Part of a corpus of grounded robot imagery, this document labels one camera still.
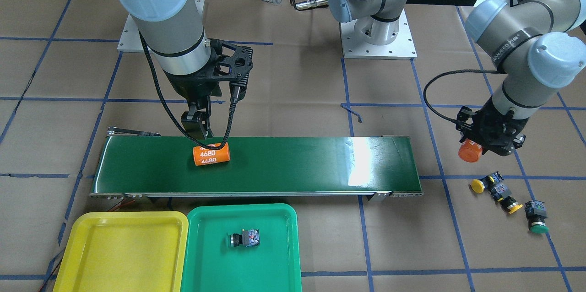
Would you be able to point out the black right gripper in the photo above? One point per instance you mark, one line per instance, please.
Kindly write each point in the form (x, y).
(188, 87)

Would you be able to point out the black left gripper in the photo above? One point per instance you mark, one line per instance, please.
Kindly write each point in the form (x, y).
(495, 123)

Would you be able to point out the orange cylinder with 4680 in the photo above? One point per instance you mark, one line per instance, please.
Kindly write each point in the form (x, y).
(203, 156)

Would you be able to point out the yellow push button switch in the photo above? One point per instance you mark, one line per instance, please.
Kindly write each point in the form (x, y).
(480, 185)

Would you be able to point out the green push button switch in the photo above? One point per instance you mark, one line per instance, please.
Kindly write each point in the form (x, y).
(248, 238)

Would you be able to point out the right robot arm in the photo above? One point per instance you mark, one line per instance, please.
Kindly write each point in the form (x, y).
(172, 33)

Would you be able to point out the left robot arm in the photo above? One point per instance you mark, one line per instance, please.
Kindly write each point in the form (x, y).
(527, 40)

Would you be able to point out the green conveyor belt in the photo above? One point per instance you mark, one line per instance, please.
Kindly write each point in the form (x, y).
(162, 166)

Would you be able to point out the green plastic tray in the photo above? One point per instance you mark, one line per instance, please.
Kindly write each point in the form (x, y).
(210, 265)

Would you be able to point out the yellow plastic tray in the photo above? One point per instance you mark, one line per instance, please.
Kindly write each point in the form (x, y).
(126, 251)

